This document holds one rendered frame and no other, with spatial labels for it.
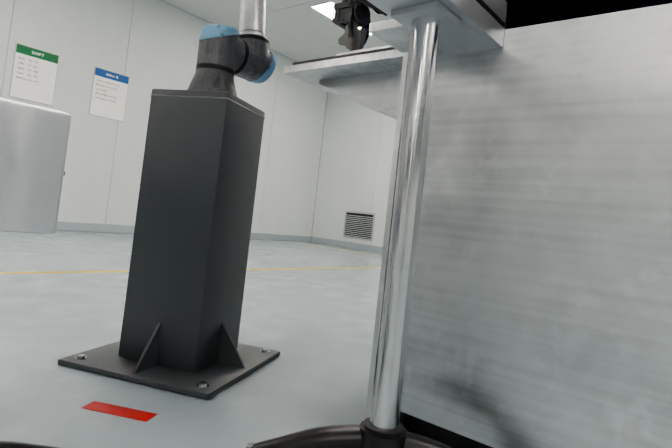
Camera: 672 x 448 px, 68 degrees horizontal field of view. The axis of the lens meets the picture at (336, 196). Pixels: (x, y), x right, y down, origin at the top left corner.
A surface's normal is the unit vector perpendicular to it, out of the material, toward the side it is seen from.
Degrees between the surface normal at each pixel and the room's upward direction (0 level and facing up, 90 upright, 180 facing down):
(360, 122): 90
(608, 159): 90
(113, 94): 90
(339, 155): 90
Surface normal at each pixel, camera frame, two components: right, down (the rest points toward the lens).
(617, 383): -0.63, -0.11
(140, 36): 0.77, 0.06
